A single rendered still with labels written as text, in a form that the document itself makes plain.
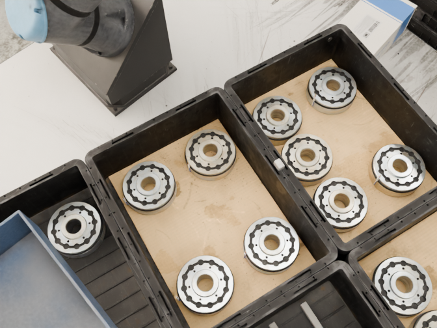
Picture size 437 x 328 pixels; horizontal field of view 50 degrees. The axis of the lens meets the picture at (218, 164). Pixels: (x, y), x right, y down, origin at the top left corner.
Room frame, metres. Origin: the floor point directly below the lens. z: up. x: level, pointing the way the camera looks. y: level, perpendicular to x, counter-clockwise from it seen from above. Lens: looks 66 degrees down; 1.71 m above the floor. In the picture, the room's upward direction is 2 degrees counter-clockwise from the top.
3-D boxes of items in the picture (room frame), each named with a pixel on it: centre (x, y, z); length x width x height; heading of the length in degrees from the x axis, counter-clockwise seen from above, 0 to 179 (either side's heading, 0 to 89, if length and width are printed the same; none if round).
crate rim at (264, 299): (0.28, 0.03, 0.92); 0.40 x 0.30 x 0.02; 29
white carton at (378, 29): (0.79, -0.40, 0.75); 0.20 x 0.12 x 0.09; 137
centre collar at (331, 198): (0.29, -0.23, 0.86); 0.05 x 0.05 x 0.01
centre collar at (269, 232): (0.22, -0.09, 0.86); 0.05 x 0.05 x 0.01
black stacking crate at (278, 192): (0.28, 0.03, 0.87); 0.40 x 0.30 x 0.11; 29
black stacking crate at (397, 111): (0.42, -0.24, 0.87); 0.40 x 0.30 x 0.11; 29
